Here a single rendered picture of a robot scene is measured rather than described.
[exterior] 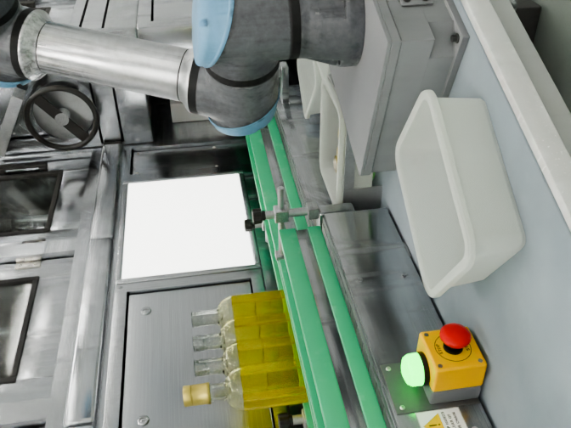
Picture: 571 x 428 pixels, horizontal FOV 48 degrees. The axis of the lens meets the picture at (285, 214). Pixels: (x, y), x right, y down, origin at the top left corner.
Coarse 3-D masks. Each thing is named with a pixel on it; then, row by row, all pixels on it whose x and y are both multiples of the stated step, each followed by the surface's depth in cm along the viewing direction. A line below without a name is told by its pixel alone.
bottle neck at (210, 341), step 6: (198, 336) 115; (204, 336) 114; (210, 336) 114; (216, 336) 114; (198, 342) 114; (204, 342) 114; (210, 342) 114; (216, 342) 114; (198, 348) 114; (204, 348) 114; (210, 348) 114; (216, 348) 115
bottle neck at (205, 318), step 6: (192, 312) 119; (198, 312) 119; (204, 312) 119; (210, 312) 119; (216, 312) 119; (192, 318) 118; (198, 318) 118; (204, 318) 118; (210, 318) 118; (216, 318) 119; (192, 324) 118; (198, 324) 118; (204, 324) 119; (210, 324) 119
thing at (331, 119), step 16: (336, 96) 118; (320, 112) 131; (336, 112) 131; (320, 128) 133; (336, 128) 133; (320, 144) 136; (336, 144) 136; (320, 160) 138; (336, 176) 122; (336, 192) 123
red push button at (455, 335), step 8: (448, 328) 83; (456, 328) 83; (464, 328) 83; (440, 336) 82; (448, 336) 82; (456, 336) 82; (464, 336) 82; (448, 344) 81; (456, 344) 81; (464, 344) 81
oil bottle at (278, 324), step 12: (288, 312) 117; (228, 324) 115; (240, 324) 115; (252, 324) 115; (264, 324) 115; (276, 324) 115; (288, 324) 115; (228, 336) 113; (240, 336) 113; (252, 336) 113; (264, 336) 113; (276, 336) 113
